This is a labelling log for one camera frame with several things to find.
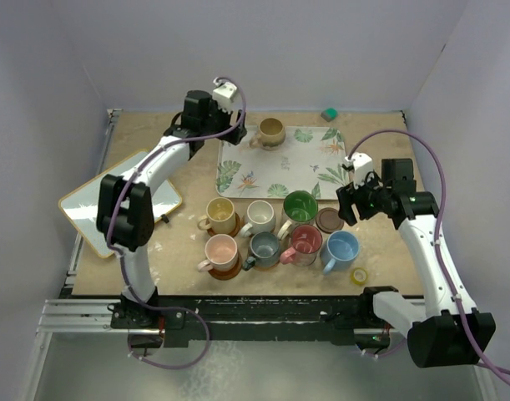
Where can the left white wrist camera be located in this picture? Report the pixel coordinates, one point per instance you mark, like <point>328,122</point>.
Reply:
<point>224,94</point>

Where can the floral serving tray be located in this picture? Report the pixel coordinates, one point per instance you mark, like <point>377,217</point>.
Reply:
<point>310,159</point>

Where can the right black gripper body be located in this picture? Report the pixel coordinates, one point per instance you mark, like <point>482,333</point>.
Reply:
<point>369,197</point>

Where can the red pink mug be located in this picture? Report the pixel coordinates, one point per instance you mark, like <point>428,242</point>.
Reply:
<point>304,245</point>

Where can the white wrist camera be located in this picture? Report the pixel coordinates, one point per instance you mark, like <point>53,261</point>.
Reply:
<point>224,94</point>
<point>361,165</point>

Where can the green floral mug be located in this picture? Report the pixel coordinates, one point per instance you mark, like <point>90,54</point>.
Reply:
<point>299,208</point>

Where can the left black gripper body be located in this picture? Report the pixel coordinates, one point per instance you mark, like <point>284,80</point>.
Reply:
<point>221,120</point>

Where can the light blue cup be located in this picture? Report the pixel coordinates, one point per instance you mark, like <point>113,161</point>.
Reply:
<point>339,252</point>

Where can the yellow mug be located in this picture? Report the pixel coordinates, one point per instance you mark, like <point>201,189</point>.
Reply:
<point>219,216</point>

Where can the dark wood coaster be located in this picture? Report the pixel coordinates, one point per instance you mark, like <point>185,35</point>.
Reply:
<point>328,220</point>

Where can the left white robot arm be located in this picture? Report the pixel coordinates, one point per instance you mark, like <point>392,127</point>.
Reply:
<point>125,213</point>

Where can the large brown ringed saucer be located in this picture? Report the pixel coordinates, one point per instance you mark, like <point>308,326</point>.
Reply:
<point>229,274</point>

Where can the white beige mug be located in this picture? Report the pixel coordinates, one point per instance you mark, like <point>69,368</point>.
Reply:
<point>259,217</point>

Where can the brown ringed wooden saucer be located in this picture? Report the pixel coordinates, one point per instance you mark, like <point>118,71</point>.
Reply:
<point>238,225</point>

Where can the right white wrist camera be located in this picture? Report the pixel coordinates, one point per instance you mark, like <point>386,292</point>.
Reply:
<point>361,165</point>

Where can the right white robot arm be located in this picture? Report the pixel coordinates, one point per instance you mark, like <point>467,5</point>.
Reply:
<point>448,330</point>

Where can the black aluminium base frame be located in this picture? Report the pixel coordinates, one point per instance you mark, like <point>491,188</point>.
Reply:
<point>180,320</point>

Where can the small whiteboard wooden frame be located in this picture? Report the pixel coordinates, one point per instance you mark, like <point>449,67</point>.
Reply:
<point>81,205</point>

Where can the grey cup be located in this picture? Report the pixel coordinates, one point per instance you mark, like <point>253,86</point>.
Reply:
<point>264,250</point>

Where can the yellow tape roll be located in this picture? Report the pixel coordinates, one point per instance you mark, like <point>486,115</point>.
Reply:
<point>359,276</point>

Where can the tan wooden cup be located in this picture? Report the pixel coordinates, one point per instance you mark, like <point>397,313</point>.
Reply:
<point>270,135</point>

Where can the green eraser block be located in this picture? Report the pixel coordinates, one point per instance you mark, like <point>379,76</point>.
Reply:
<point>329,114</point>

